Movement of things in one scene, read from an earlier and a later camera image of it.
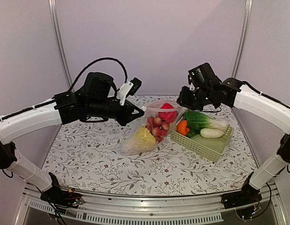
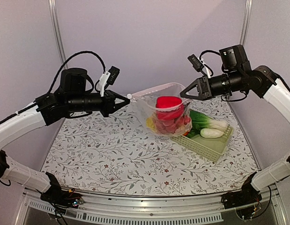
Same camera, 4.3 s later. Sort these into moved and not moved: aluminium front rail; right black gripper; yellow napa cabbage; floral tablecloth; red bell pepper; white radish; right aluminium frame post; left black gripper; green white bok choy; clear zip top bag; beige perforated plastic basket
Moved: right black gripper; yellow napa cabbage; left black gripper; clear zip top bag; red bell pepper
Not moved: beige perforated plastic basket; green white bok choy; white radish; floral tablecloth; right aluminium frame post; aluminium front rail
